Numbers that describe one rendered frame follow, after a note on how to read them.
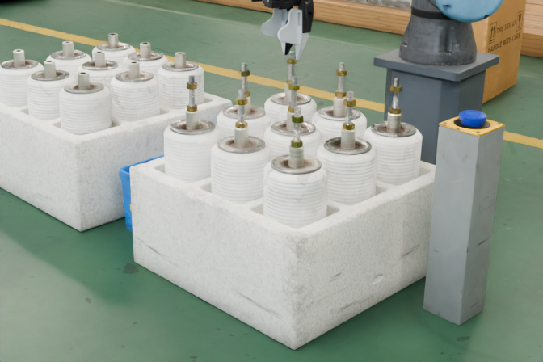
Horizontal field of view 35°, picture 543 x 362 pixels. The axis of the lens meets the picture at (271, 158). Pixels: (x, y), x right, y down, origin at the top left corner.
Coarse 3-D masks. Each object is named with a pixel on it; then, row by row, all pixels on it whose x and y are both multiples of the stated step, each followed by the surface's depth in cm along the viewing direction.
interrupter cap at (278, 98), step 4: (284, 92) 163; (272, 96) 160; (276, 96) 160; (280, 96) 161; (284, 96) 161; (300, 96) 161; (304, 96) 161; (308, 96) 161; (272, 100) 158; (276, 100) 158; (280, 100) 158; (284, 100) 159; (300, 100) 159; (304, 100) 158; (308, 100) 158; (280, 104) 157; (284, 104) 156; (288, 104) 156; (300, 104) 157; (304, 104) 157
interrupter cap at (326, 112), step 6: (324, 108) 154; (330, 108) 154; (354, 108) 154; (318, 114) 151; (324, 114) 151; (330, 114) 152; (354, 114) 151; (360, 114) 151; (336, 120) 149; (342, 120) 148
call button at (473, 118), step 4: (460, 112) 128; (464, 112) 128; (468, 112) 128; (472, 112) 128; (476, 112) 128; (480, 112) 128; (460, 116) 127; (464, 116) 126; (468, 116) 126; (472, 116) 126; (476, 116) 126; (480, 116) 126; (484, 116) 126; (464, 120) 126; (468, 120) 126; (472, 120) 126; (476, 120) 126; (480, 120) 126; (484, 120) 126; (464, 124) 127; (468, 124) 127; (472, 124) 126; (476, 124) 126; (480, 124) 127
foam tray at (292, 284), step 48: (144, 192) 145; (192, 192) 137; (384, 192) 137; (432, 192) 144; (144, 240) 149; (192, 240) 138; (240, 240) 130; (288, 240) 122; (336, 240) 128; (384, 240) 137; (192, 288) 142; (240, 288) 133; (288, 288) 125; (336, 288) 131; (384, 288) 141; (288, 336) 127
